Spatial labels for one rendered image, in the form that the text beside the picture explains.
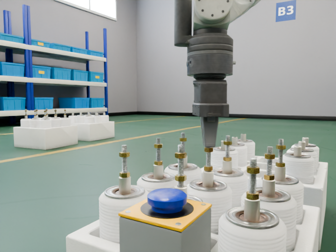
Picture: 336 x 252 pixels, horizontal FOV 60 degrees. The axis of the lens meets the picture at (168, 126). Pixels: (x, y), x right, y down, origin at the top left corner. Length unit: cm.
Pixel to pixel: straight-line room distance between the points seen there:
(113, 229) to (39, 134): 221
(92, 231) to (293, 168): 61
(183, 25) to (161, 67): 752
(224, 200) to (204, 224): 27
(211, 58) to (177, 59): 731
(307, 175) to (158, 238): 73
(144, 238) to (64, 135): 255
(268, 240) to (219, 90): 26
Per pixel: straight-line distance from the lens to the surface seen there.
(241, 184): 68
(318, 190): 93
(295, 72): 684
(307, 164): 96
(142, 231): 29
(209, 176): 59
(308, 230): 64
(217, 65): 54
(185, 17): 58
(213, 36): 55
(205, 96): 54
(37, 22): 653
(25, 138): 284
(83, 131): 311
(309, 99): 678
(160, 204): 29
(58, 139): 276
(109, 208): 53
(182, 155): 47
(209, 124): 57
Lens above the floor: 42
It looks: 5 degrees down
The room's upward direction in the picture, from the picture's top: straight up
